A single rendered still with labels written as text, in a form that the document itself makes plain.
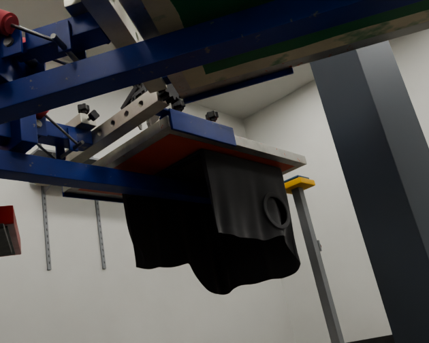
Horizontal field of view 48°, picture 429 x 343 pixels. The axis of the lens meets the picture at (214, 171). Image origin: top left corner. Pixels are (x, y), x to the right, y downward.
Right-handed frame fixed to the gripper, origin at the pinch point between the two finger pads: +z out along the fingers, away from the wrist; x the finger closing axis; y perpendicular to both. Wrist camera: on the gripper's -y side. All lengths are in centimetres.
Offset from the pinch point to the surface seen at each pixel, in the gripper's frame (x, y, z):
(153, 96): -26.1, 32.6, 10.8
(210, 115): 3.7, 28.3, 7.3
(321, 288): 76, 12, 65
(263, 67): -18, 65, 17
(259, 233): 28, 20, 45
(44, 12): 61, -153, -189
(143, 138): -17.8, 17.2, 15.5
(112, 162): -17.6, 0.5, 16.6
